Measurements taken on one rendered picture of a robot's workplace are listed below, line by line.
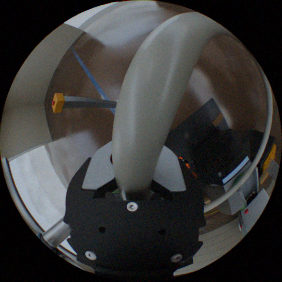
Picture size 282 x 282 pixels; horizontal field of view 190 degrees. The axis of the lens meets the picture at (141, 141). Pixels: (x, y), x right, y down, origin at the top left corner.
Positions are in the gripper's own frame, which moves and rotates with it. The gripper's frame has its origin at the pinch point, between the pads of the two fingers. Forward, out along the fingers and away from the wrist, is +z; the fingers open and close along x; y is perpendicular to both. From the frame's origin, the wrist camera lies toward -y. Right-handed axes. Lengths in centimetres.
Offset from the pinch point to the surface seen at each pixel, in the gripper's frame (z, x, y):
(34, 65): 192, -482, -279
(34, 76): 230, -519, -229
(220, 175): 16, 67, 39
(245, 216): -29, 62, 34
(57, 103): 40, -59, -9
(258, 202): -28, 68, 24
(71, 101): 54, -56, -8
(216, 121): 85, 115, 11
